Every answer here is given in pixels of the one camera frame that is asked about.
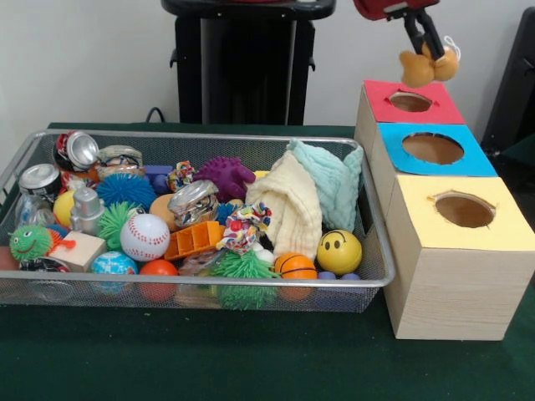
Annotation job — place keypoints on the cream cloth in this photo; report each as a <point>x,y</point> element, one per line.
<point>288,209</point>

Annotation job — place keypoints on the dark green table cloth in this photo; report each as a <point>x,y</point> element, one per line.
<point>251,355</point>
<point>522,167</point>

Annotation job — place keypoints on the light blue cloth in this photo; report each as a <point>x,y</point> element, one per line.
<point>334,184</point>

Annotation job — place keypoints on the yellow smiley ball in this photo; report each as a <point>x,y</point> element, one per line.
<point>338,252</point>

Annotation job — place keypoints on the wooden box with three holes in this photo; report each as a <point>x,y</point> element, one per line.
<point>460,292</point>

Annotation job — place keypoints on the crushed silver can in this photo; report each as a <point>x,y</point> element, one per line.
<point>194,202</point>

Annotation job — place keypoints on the white baseball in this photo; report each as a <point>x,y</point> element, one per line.
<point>145,237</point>

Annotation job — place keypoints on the purple spiky toy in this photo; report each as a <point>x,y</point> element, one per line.
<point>225,175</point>

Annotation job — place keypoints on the small orange basketball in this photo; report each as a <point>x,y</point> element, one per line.
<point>295,266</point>

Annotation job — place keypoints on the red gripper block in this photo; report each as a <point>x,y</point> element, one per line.
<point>384,8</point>

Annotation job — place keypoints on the black upright panel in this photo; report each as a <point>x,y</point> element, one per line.
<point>514,83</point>

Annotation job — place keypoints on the blue globe ball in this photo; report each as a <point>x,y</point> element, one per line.
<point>114,264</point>

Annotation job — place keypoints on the shallow clear mesh bin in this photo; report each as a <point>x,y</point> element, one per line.
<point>359,296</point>

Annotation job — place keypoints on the blue spiky ball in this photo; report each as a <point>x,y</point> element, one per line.
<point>125,190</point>

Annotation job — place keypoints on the brown teddy bear plush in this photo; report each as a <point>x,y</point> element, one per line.
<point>416,71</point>

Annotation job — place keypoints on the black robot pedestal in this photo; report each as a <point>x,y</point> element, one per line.
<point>234,62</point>

